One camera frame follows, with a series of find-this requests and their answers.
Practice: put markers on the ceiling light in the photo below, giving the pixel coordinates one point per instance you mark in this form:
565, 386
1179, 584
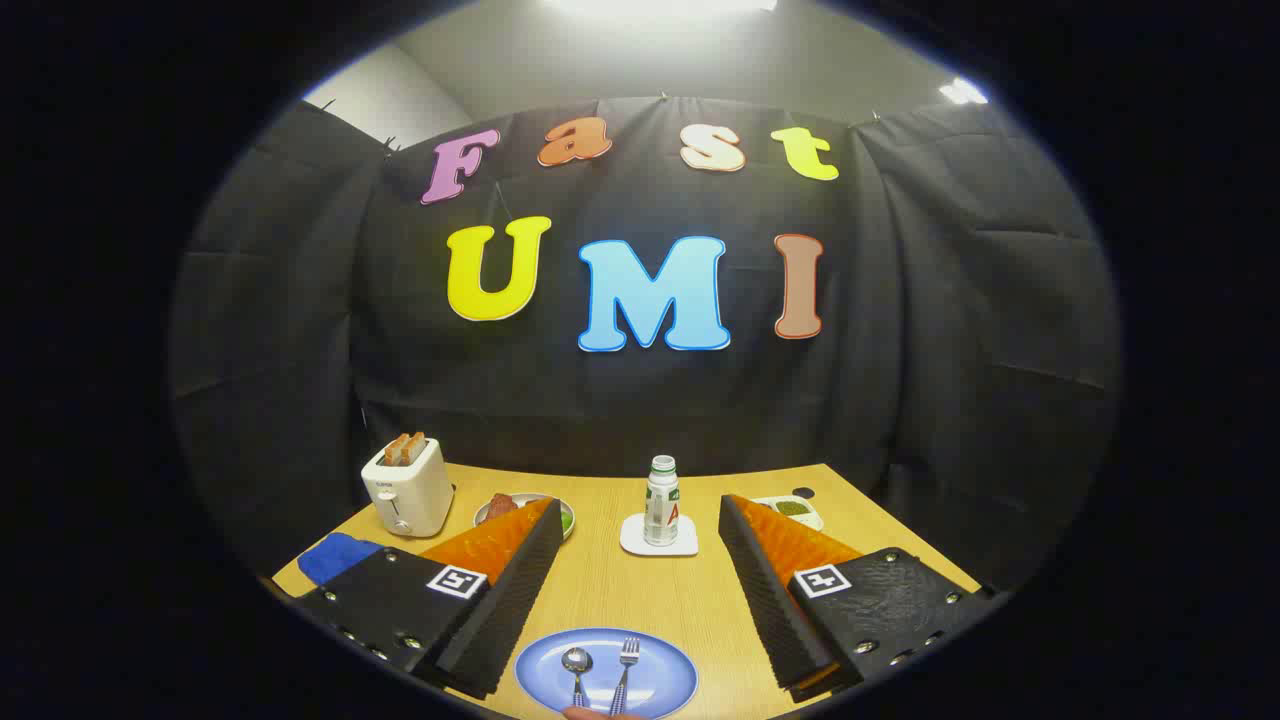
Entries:
962, 91
660, 5

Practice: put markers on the white square coaster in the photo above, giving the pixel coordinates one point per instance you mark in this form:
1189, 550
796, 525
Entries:
632, 540

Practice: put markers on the white divided bean tray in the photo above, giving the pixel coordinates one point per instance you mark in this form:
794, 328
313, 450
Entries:
795, 508

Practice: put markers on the blue round plate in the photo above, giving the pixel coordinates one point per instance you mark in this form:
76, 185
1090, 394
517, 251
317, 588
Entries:
660, 670

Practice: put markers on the white oval food plate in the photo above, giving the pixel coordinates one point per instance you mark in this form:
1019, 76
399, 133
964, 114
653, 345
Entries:
482, 516

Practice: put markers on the white drink bottle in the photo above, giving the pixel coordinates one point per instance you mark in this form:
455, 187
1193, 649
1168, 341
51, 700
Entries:
660, 510

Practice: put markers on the white toaster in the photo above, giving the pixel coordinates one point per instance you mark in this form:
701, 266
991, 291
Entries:
410, 490

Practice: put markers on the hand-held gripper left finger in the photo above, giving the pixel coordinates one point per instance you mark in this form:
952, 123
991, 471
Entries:
510, 610

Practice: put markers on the brown toast slice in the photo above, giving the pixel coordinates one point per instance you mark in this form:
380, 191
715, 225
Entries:
414, 445
396, 449

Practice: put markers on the brown meat slice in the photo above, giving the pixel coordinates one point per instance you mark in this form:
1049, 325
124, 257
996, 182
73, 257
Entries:
500, 506

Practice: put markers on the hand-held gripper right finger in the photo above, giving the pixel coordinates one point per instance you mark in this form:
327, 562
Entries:
765, 590

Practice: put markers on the blue folded cloth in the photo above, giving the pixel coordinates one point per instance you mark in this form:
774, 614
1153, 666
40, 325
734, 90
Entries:
335, 558

